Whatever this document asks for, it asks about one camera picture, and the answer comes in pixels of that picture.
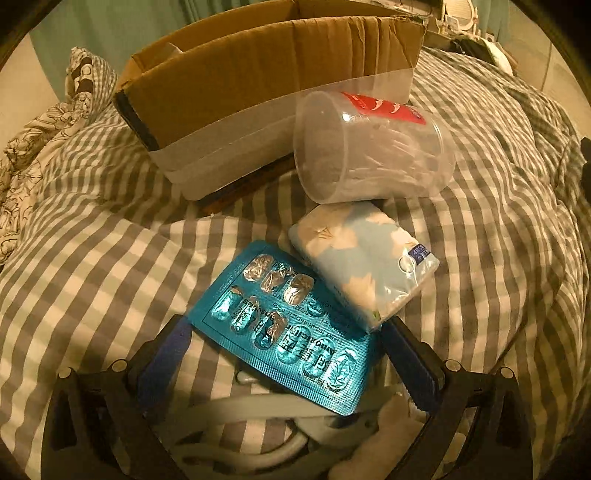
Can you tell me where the black bag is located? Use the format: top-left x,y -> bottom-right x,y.
447,37 -> 491,62

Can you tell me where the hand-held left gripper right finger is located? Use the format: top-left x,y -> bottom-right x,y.
384,318 -> 536,467

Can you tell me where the blue pill blister pack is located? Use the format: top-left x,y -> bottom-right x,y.
184,241 -> 383,415

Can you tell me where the blue floral tissue pack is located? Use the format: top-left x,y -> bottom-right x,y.
288,202 -> 440,332

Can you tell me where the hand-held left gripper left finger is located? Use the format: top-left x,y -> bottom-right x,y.
42,315 -> 193,467

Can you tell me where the floral black and white cloth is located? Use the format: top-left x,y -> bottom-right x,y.
0,47 -> 122,266

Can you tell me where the white rack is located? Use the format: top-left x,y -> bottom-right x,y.
427,0 -> 483,35

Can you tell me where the dark object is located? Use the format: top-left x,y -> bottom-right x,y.
579,137 -> 591,188

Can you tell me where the clear plastic cotton swab container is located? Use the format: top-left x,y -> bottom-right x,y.
294,90 -> 456,205

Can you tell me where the grey checked blanket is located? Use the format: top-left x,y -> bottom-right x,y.
0,46 -> 589,480

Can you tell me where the white cable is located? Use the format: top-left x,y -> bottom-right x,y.
159,369 -> 370,480

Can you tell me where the open cardboard box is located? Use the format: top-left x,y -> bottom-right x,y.
113,0 -> 428,201

